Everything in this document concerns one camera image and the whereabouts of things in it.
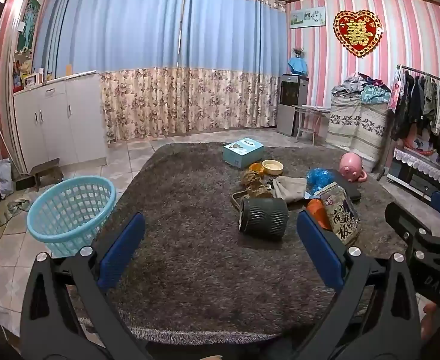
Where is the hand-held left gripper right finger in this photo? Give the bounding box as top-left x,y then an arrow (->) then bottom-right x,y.
291,210 -> 421,360

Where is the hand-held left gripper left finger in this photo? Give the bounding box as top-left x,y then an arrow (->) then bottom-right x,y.
19,212 -> 157,360

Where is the orange snack wrapper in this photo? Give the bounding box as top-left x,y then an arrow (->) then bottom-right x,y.
306,198 -> 333,231

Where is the black white printed snack bag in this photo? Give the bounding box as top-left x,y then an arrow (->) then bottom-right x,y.
315,182 -> 361,246

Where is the dark green ribbed cylinder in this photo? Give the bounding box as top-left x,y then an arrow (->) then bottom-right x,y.
238,197 -> 289,241

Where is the light blue plastic basket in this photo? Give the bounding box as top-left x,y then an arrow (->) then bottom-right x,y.
27,175 -> 116,259

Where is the grey cloth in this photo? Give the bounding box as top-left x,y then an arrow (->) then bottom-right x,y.
272,175 -> 307,204

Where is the blue plastic bag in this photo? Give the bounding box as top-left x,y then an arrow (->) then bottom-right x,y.
305,168 -> 338,195

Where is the brown paper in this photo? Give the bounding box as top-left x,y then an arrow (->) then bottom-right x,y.
241,169 -> 273,199

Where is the yellow bowl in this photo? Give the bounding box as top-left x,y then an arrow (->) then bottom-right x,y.
262,159 -> 283,176

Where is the person's right hand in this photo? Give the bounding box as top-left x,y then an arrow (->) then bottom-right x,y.
419,302 -> 440,346

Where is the low cabinet with lace cover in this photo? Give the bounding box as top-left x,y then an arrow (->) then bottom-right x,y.
387,146 -> 440,203

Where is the red blue toy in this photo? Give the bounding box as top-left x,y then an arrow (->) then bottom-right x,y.
403,137 -> 436,156

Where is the brown shaggy rug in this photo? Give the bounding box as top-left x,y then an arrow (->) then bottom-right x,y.
75,140 -> 412,346

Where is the pink piggy bank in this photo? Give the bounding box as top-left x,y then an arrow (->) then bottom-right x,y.
339,153 -> 370,184

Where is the row of hanging clothes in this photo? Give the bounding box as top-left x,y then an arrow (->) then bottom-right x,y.
388,67 -> 440,167

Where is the patterned cloth covered stack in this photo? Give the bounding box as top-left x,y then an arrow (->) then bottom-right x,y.
325,94 -> 391,173

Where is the wooden stool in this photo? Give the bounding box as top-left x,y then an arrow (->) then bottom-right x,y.
30,158 -> 64,192

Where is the green white floor cloth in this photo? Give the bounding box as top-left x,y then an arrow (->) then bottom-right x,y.
0,197 -> 31,229

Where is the dark dustpan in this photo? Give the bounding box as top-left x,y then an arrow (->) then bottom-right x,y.
15,174 -> 37,191

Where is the light blue cardboard box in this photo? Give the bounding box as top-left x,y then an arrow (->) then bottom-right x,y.
223,137 -> 264,169

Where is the white plastic bag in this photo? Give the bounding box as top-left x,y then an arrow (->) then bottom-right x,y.
0,158 -> 13,199

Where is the pile of loose clothes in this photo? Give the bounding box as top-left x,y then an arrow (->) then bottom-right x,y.
331,72 -> 391,105

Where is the metal clothes rack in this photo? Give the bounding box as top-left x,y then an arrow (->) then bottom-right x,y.
377,64 -> 440,181

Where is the small white folding table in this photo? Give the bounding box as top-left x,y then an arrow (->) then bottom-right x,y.
292,104 -> 331,145

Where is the white cabinet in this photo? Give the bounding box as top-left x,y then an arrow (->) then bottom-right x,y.
13,70 -> 109,173

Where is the grey water dispenser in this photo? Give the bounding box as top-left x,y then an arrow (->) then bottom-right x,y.
276,75 -> 309,137

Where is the blue wrapped potted plant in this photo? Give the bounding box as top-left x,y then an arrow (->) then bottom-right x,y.
288,47 -> 308,76

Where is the blue floral curtain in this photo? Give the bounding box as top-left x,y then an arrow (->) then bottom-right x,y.
178,0 -> 289,131
36,0 -> 183,145

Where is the pile of colourful toys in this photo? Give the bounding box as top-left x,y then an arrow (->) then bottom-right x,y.
13,58 -> 33,92

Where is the white broom handle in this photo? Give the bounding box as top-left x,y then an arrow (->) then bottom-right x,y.
0,101 -> 22,181

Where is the red heart wall decoration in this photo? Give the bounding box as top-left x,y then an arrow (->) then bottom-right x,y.
333,9 -> 383,59

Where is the wall picture clock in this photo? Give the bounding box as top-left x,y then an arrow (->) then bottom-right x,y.
289,6 -> 326,29

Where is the green wall poster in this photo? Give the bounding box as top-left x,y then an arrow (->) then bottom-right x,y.
16,0 -> 41,54

